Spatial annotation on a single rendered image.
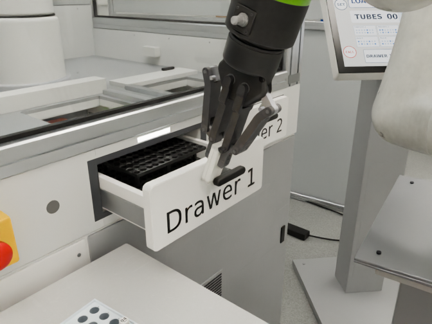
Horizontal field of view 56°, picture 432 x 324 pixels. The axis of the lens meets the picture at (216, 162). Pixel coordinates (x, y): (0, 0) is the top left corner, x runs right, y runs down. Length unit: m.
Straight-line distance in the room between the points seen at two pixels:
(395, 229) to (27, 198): 0.63
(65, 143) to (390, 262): 0.55
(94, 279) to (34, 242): 0.11
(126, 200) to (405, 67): 0.53
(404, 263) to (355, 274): 1.04
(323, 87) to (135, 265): 1.78
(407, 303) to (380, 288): 1.02
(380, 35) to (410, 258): 0.82
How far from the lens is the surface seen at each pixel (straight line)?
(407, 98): 0.81
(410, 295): 0.86
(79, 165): 0.69
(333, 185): 2.47
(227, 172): 0.66
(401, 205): 0.92
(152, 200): 0.59
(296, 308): 1.79
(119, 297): 0.66
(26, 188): 0.65
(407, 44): 0.82
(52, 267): 0.73
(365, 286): 1.85
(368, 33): 1.39
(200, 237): 0.98
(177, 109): 0.80
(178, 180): 0.62
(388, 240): 0.80
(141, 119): 0.74
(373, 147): 1.54
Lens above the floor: 1.18
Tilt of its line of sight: 23 degrees down
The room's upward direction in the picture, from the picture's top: straight up
